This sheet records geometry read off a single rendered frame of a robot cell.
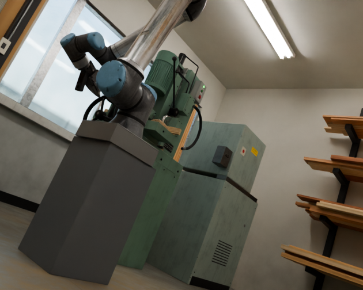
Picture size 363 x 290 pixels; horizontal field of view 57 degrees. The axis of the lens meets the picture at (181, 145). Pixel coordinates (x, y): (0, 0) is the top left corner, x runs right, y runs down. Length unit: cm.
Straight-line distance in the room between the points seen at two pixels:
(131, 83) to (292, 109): 345
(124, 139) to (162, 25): 55
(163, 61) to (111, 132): 120
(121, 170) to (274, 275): 288
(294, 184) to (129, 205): 295
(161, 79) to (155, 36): 91
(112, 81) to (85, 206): 53
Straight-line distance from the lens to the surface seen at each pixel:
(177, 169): 251
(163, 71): 250
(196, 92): 267
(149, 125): 213
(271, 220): 420
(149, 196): 233
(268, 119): 479
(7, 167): 345
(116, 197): 149
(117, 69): 149
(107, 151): 142
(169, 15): 164
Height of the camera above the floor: 30
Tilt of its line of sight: 14 degrees up
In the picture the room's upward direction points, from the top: 22 degrees clockwise
